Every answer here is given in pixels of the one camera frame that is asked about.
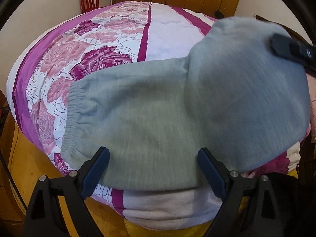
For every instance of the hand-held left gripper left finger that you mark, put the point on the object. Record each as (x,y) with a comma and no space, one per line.
(95,175)

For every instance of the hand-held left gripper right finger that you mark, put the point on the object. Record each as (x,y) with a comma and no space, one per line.
(212,175)

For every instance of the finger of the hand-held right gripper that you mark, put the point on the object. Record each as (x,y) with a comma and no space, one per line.
(284,45)

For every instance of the grey pants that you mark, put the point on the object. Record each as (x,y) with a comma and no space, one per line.
(160,108)

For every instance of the pink cloth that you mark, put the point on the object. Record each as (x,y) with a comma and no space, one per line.
(313,103)

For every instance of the person's black clothing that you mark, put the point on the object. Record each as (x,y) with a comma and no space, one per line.
(296,202)

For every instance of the red and black object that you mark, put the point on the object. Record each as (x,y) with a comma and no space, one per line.
(3,117)

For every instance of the pink floral bed blanket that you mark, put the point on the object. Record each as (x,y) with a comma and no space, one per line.
(74,54)

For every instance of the red wooden chair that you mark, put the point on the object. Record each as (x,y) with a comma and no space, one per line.
(90,2)

